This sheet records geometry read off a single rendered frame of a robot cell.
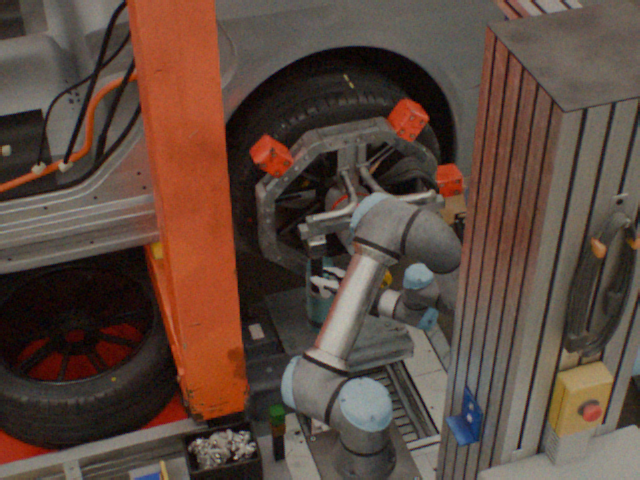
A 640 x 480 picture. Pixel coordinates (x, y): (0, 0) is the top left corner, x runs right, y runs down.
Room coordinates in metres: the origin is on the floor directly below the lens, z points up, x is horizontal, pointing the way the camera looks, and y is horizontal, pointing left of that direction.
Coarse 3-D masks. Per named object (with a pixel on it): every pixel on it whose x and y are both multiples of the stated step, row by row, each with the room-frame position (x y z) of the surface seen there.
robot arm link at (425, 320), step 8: (400, 296) 2.01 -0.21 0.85; (400, 304) 1.98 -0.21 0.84; (400, 312) 1.97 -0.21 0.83; (408, 312) 1.95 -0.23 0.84; (416, 312) 1.95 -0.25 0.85; (424, 312) 1.95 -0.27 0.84; (432, 312) 1.95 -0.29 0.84; (400, 320) 1.96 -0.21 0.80; (408, 320) 1.95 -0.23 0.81; (416, 320) 1.94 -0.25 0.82; (424, 320) 1.94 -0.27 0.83; (432, 320) 1.94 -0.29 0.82; (424, 328) 1.93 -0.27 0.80
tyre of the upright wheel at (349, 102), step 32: (320, 64) 2.64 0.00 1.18; (352, 64) 2.67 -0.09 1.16; (256, 96) 2.58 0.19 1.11; (288, 96) 2.51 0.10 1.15; (320, 96) 2.48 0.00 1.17; (352, 96) 2.48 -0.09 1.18; (384, 96) 2.52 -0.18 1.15; (256, 128) 2.45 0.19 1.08; (288, 128) 2.40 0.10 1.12; (256, 224) 2.37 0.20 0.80
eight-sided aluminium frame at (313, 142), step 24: (384, 120) 2.44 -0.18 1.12; (312, 144) 2.33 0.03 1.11; (336, 144) 2.36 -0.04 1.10; (408, 144) 2.42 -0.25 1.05; (432, 168) 2.44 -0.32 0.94; (264, 192) 2.30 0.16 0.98; (264, 216) 2.29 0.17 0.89; (264, 240) 2.29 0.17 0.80; (288, 264) 2.31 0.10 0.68; (336, 264) 2.41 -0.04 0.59
